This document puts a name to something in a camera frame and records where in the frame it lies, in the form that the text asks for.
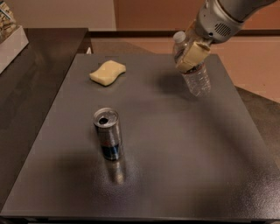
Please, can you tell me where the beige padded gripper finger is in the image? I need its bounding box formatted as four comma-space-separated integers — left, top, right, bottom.
176, 41, 210, 74

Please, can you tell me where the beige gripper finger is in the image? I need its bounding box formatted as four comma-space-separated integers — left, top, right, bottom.
185, 21, 195, 39

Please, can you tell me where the clear plastic water bottle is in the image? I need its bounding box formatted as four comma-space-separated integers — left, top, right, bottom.
173, 31, 211, 97

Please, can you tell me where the yellow sponge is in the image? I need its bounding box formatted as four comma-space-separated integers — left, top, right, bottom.
89, 60, 126, 87

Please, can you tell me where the silver blue drink can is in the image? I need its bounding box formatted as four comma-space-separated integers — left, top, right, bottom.
94, 108, 123, 161

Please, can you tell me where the dark wooden side table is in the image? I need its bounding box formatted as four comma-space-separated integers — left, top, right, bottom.
0, 28, 91, 211

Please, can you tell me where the white box with items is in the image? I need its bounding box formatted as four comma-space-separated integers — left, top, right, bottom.
0, 0, 29, 74

